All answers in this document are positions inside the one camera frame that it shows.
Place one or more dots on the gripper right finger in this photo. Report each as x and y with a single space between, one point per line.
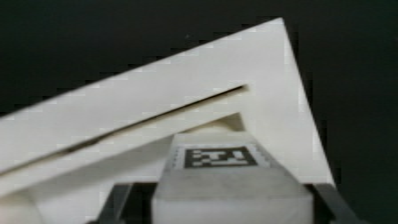
336 206

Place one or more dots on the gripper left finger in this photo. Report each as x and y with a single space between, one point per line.
112 215

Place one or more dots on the white square table top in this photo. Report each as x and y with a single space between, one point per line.
53 194

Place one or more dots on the white table leg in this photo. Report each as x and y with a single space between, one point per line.
226 186

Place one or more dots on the white U-shaped fence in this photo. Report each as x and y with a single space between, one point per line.
231 78

